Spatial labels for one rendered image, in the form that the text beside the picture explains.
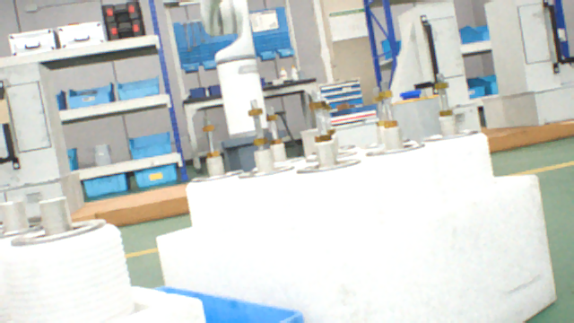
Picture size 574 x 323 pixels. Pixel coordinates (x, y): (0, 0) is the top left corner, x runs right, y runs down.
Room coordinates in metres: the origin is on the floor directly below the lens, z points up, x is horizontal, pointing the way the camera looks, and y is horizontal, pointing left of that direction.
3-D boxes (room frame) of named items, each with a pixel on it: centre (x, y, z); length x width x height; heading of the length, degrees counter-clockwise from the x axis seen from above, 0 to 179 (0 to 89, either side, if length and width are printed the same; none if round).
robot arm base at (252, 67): (1.39, 0.06, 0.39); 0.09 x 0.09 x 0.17; 9
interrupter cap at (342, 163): (0.68, -0.05, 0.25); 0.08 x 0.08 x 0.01
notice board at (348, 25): (7.22, -1.08, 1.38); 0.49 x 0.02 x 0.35; 99
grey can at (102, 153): (5.46, 1.60, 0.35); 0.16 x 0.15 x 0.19; 99
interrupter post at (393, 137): (0.76, -0.14, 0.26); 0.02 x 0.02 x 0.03
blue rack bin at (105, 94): (5.54, 1.61, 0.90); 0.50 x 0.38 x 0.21; 8
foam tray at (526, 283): (0.85, -0.07, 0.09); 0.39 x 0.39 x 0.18; 39
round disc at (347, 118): (3.19, -0.38, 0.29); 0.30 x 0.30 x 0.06
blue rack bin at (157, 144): (5.62, 1.18, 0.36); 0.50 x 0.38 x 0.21; 10
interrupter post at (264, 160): (0.78, 0.02, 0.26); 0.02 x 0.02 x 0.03
